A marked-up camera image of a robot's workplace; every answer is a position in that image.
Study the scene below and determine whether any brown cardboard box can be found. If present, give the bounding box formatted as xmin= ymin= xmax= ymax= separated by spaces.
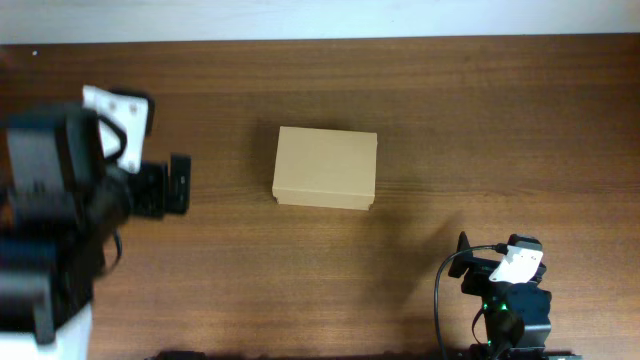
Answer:
xmin=272 ymin=126 xmax=378 ymax=211

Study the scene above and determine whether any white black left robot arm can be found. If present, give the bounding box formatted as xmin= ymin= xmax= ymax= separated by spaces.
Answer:
xmin=1 ymin=104 xmax=191 ymax=359

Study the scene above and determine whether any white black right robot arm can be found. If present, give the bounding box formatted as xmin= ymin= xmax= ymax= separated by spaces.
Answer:
xmin=443 ymin=232 xmax=580 ymax=360

